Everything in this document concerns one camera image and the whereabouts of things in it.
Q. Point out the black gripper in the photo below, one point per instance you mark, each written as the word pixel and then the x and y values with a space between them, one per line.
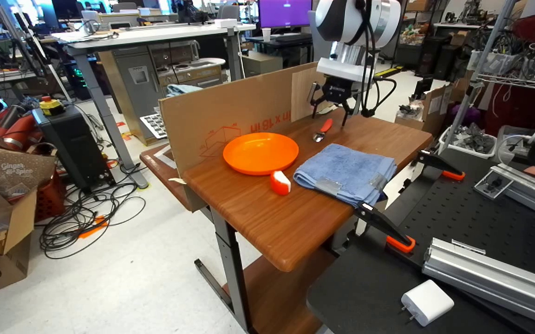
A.
pixel 341 89

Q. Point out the blue folded towel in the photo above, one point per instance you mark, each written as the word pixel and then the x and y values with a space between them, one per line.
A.
pixel 348 171

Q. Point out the orange plastic plate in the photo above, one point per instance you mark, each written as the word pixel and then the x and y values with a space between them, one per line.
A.
pixel 261 152

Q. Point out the small orange white object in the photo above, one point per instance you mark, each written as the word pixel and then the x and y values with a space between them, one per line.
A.
pixel 280 182

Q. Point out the purple screen monitor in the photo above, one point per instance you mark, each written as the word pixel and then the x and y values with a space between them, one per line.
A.
pixel 285 11

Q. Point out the black orange bar clamp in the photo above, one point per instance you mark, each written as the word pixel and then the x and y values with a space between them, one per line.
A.
pixel 384 226
pixel 439 163

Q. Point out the white plastic tray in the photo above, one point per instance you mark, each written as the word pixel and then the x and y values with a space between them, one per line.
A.
pixel 469 141

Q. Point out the grey table leg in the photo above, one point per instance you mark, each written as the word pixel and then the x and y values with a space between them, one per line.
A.
pixel 233 265

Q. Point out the black perforated base board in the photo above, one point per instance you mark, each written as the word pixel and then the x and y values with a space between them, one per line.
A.
pixel 465 247

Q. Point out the grey cabinet desk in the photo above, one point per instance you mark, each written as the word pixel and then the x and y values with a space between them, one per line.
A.
pixel 138 55

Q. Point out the white power adapter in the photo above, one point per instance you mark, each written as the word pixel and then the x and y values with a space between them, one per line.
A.
pixel 430 300

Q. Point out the black box with stop button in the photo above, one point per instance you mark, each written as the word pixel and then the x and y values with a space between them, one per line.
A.
pixel 73 145

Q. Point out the cardboard back wall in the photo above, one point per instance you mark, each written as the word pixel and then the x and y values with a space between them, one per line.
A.
pixel 231 113

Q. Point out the aluminium rail with bracket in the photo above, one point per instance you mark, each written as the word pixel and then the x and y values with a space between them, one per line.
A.
pixel 529 187

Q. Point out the wide aluminium extrusion rail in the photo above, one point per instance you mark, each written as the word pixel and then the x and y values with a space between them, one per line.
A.
pixel 497 280

